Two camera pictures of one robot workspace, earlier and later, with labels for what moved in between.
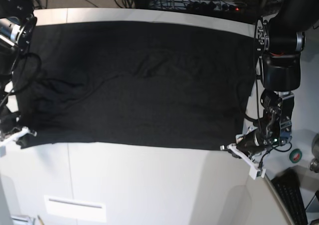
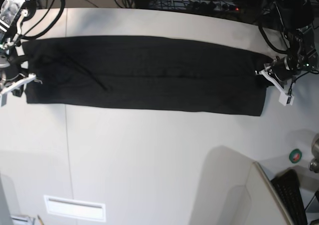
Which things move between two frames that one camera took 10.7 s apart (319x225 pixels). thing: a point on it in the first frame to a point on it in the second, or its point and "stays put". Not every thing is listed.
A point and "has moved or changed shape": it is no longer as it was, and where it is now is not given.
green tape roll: [295, 156] stays put
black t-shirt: [170, 85] has moved or changed shape
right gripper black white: [246, 146] to [279, 72]
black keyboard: [286, 183] stays put
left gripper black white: [10, 131] to [13, 76]
